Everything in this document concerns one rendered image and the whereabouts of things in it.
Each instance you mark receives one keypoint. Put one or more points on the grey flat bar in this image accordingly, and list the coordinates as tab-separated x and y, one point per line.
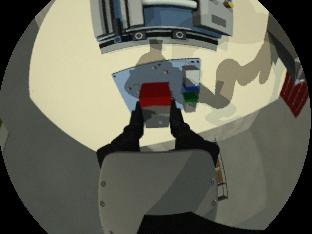
110	14
125	14

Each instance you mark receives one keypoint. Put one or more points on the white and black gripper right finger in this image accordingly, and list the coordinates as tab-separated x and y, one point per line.
186	138

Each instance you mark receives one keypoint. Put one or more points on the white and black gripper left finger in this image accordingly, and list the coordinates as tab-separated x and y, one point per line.
128	139

